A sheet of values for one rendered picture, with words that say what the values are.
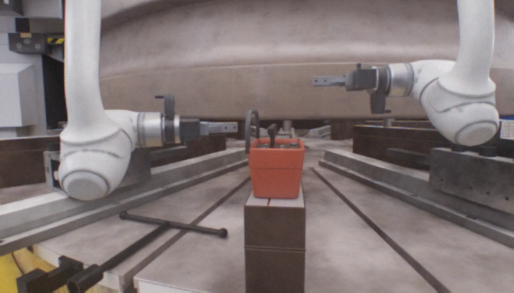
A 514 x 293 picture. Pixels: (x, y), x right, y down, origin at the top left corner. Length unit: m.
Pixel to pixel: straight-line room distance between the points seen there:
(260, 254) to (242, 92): 0.87
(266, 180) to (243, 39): 1.03
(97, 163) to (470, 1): 0.74
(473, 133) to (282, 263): 0.48
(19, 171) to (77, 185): 2.21
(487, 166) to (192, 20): 1.66
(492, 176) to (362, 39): 0.87
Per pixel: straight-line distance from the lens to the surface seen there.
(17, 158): 2.72
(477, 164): 1.54
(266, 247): 0.65
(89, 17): 0.60
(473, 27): 0.65
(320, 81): 0.74
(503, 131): 1.63
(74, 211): 1.67
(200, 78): 1.43
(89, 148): 0.54
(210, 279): 1.05
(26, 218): 1.60
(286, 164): 0.61
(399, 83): 0.76
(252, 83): 1.32
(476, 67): 0.65
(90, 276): 1.14
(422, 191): 1.87
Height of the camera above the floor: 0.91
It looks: 6 degrees down
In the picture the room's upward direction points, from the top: 1 degrees counter-clockwise
